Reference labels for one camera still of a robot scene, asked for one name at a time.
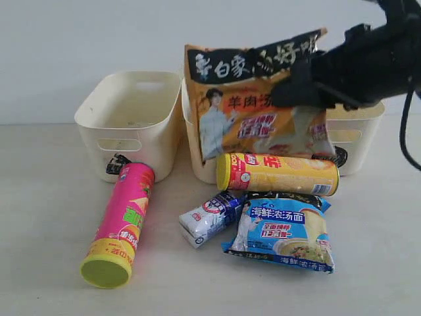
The yellow chips can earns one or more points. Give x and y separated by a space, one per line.
262 173

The cream bin square mark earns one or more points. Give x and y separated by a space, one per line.
205 172

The orange mutton noodle packet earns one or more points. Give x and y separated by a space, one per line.
232 109

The pink chips can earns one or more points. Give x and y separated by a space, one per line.
109 260

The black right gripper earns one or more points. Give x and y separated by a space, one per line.
370 65

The blue seafood noodle packet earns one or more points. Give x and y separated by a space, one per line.
284 228

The small blue white packet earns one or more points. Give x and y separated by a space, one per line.
211 217

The cream bin triangle mark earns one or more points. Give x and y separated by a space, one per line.
137 114

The cream bin circle mark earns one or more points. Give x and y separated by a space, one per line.
352 132

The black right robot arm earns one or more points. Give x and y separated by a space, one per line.
395 11

